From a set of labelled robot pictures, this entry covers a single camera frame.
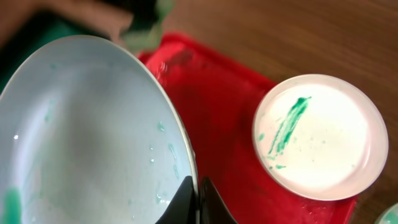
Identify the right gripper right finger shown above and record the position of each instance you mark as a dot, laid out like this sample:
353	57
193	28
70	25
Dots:
212	207

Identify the white pink plate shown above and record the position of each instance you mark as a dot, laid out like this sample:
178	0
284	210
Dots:
320	137

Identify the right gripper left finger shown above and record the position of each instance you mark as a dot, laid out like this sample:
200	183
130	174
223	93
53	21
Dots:
182	207

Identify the light blue plate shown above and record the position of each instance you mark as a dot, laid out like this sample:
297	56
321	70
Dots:
88	135
389	216

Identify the red plastic tray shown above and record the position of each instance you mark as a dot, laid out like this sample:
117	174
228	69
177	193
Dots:
216	98

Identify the green yellow sponge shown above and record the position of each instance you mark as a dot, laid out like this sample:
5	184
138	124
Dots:
145	31

